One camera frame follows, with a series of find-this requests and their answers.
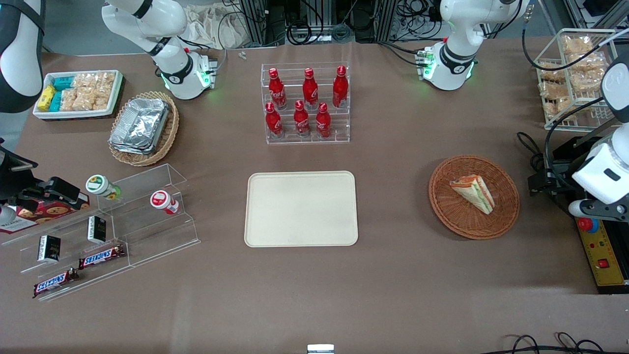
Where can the red cap yoghurt bottle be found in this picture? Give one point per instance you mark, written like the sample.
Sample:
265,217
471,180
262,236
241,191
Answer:
163,201

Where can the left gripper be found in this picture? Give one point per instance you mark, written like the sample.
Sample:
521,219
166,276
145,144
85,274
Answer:
558,184

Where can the crumpled white bag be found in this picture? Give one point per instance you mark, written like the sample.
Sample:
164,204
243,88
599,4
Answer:
211,24

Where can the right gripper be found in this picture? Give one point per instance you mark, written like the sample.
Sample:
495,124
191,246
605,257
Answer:
14,183

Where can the teal snack packet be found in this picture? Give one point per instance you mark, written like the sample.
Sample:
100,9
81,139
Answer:
56,101
63,82

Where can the aluminium frame post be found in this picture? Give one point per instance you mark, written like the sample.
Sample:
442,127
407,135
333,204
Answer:
255,22

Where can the green cap yoghurt bottle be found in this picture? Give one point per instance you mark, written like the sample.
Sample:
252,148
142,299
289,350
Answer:
100,186

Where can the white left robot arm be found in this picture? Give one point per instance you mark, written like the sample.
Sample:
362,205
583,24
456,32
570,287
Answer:
456,46

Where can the red cola bottle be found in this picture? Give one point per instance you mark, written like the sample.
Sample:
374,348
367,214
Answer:
309,91
340,88
323,123
301,122
273,123
276,91

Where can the clear rice cracker bag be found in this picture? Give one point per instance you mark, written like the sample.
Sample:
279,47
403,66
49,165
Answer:
84,100
105,83
68,99
84,80

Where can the clear acrylic tiered stand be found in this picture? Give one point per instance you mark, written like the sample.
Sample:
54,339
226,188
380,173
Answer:
147,231
69,255

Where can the small black box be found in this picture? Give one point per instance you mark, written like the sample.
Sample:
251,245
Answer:
49,248
97,230

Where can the beige plastic tray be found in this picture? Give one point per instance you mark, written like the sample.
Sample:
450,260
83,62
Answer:
300,209

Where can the white rectangular snack bin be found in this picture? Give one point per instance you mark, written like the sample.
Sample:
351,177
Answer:
44,114

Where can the Snickers chocolate bar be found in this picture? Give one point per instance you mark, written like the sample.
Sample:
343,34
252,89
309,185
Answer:
100,256
54,282

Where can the oval wicker basket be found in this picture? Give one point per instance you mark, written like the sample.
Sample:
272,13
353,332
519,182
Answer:
167,135

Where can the red tartan cookie box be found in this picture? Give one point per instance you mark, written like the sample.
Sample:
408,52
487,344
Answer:
54,211

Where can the yellow panel control box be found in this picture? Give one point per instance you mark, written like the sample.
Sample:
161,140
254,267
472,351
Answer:
607,260

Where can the round brown wicker basket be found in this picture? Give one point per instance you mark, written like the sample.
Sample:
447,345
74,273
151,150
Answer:
457,216

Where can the yellow snack packet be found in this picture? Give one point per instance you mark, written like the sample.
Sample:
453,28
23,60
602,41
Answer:
46,97

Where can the wrapped triangle sandwich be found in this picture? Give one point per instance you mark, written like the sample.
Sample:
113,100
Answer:
474,192

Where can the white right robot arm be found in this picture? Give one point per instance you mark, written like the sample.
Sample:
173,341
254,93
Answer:
183,82

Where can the clear acrylic bottle rack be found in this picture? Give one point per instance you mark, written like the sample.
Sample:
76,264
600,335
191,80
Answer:
339,125

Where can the clear bag of crackers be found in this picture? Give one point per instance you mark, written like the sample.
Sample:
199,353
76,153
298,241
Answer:
551,73
577,44
588,82
554,92
588,62

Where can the red emergency stop button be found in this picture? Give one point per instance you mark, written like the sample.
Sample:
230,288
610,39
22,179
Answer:
588,224

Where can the stacked aluminium foil trays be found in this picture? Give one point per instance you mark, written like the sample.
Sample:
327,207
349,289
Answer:
140,125

